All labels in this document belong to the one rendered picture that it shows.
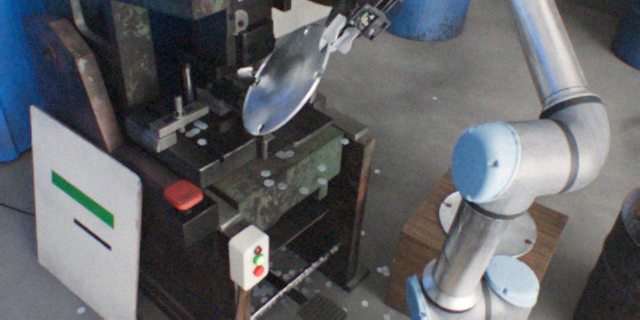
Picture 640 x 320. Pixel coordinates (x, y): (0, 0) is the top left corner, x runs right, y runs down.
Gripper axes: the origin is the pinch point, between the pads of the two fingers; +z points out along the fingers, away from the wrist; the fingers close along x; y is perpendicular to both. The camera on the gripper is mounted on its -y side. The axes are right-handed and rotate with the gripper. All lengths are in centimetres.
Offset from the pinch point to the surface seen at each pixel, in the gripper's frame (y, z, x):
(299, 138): 5.0, 19.2, 9.2
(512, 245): 7, 10, 86
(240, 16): -10.7, 9.1, -14.4
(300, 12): -208, 46, 82
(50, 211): -35, 105, -11
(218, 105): -12.8, 31.7, -3.0
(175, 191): 17.4, 38.5, -10.6
